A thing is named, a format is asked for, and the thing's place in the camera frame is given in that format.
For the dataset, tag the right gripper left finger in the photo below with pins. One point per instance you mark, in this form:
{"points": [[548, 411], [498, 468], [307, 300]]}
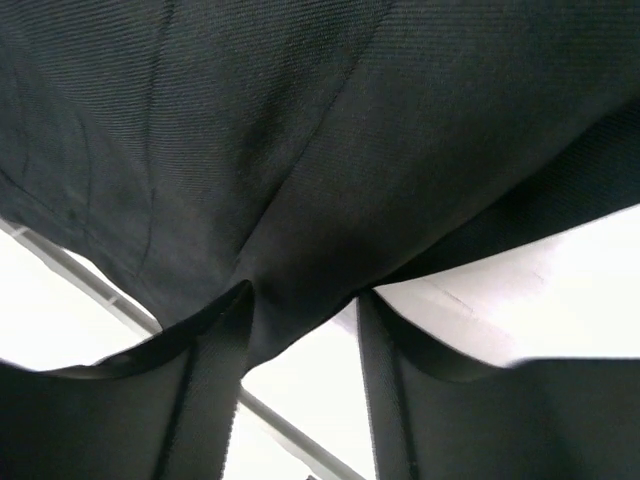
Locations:
{"points": [[163, 409]]}

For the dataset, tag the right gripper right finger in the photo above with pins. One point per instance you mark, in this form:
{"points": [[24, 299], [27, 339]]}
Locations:
{"points": [[438, 414]]}

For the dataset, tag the black skirt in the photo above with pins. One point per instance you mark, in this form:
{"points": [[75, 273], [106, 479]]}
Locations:
{"points": [[314, 148]]}

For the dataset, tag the front aluminium rail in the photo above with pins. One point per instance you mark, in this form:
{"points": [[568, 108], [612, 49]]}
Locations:
{"points": [[282, 430]]}

